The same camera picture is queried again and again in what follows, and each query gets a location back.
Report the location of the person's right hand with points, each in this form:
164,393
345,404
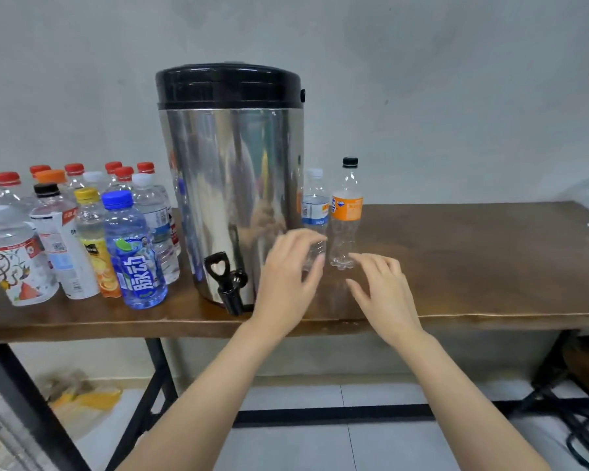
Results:
388,304

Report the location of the person's left hand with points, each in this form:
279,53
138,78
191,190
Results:
287,289

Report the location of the slim blue label plastic bottle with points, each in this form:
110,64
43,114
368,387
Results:
316,211

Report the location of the orange label black cap bottle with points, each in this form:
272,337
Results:
346,211

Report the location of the stainless steel water dispenser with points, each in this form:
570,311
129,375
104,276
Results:
231,181

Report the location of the white cap blue label bottle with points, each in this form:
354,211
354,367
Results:
162,230

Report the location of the blue cap plastic bottle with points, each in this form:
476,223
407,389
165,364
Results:
133,260

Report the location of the yellow label plastic bottle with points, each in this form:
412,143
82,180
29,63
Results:
93,250

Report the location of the green red label plastic bottle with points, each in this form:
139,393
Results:
114,165

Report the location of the white-cap blue-label bottle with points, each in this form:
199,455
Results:
96,178

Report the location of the orange cap clear plastic bottle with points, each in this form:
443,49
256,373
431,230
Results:
50,176

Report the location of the white patterned label plastic bottle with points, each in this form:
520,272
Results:
15,265

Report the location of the wooden metal shelf rack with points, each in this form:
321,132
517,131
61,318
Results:
0,436

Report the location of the person's right forearm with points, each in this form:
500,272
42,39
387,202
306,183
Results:
466,412

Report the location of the person's left forearm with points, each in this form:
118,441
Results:
201,417

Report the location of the yellow debris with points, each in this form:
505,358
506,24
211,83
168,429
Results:
93,399

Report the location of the black metal table frame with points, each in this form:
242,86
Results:
373,414

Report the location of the wooden stool with black frame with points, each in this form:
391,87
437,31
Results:
579,373

